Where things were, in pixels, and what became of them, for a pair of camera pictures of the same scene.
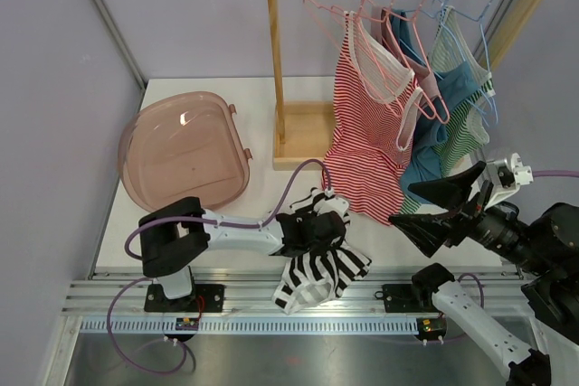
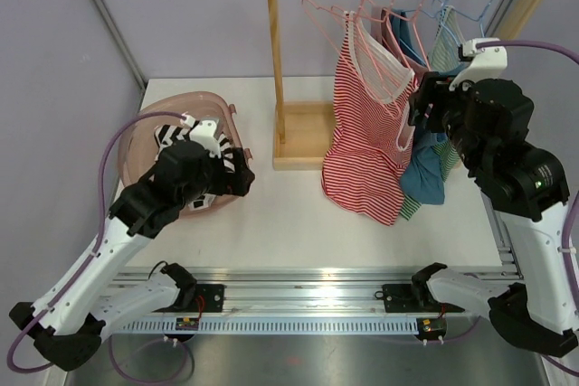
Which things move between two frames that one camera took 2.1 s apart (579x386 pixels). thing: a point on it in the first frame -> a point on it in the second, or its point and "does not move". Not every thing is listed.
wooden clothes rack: x=305 y=133 does not move
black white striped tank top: x=315 y=277 -> x=166 y=134
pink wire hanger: x=405 y=80 -> x=380 y=14
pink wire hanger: x=377 y=56 -> x=391 y=98
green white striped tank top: x=467 y=131 does not move
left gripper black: x=322 y=247 -> x=233 y=183
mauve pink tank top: x=381 y=19 does not move
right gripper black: x=430 y=230 -> x=433 y=89
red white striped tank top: x=376 y=103 does not move
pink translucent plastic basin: x=185 y=145 does not move
